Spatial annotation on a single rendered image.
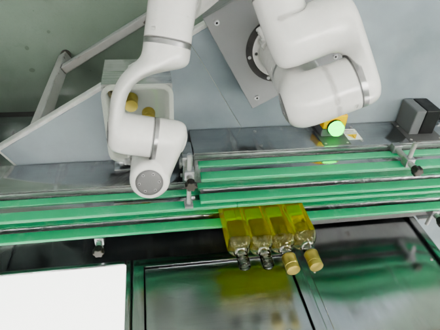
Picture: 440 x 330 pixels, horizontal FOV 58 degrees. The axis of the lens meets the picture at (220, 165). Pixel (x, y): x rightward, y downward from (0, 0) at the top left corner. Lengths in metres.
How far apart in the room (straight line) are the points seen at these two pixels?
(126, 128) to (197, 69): 0.42
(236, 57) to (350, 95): 0.35
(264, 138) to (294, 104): 0.46
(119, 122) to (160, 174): 0.12
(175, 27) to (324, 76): 0.26
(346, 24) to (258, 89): 0.36
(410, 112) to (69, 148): 1.00
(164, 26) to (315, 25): 0.25
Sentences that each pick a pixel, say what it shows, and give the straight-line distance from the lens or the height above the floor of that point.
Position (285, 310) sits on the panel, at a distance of 1.09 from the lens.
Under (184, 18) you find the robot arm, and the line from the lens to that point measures 0.72.
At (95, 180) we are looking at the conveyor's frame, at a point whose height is 0.85.
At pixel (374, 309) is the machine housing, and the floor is 1.19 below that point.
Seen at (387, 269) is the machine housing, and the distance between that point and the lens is 1.32.
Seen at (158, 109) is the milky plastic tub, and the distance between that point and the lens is 1.10.
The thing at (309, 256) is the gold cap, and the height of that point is 1.14.
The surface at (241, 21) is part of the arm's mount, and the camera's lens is 0.95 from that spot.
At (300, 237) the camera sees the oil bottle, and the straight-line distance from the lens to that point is 1.05.
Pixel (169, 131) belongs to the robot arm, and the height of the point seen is 1.13.
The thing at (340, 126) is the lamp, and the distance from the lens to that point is 1.17.
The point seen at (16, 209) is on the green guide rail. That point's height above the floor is 0.92.
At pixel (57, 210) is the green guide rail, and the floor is 0.94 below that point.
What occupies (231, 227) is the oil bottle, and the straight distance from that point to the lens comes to 1.03.
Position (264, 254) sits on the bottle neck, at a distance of 1.01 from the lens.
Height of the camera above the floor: 1.74
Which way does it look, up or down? 52 degrees down
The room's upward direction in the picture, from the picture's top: 165 degrees clockwise
